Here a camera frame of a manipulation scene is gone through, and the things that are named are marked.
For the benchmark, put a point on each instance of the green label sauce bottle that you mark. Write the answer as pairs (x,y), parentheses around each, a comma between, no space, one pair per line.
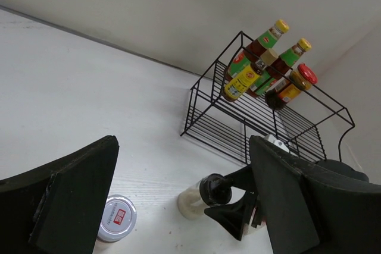
(256,48)
(279,68)

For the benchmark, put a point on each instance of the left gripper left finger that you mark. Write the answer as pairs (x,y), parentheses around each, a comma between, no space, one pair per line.
(57,207)

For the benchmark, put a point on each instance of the small yellow label bottle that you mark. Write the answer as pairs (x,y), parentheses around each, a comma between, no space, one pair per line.
(249,74)

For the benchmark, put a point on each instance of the red lid dark sauce jar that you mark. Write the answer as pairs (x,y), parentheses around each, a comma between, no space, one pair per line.
(300,79)

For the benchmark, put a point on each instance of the black wire rack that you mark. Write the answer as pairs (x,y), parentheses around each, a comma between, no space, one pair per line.
(226,126)

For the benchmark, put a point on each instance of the black cap spice shaker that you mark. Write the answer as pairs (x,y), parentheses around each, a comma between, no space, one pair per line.
(212,190)

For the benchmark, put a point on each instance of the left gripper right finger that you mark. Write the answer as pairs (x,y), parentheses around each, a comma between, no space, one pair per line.
(310,209)

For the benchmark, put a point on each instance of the pink cap spice jar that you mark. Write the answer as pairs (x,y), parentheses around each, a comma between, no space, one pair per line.
(256,222)

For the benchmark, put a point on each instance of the white lid glass jar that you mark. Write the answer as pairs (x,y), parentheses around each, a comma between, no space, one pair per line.
(118,219)

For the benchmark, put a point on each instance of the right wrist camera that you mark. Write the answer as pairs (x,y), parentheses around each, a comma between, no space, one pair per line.
(272,139)

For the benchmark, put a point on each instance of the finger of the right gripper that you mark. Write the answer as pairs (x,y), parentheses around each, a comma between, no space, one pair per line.
(242,179)
(232,217)

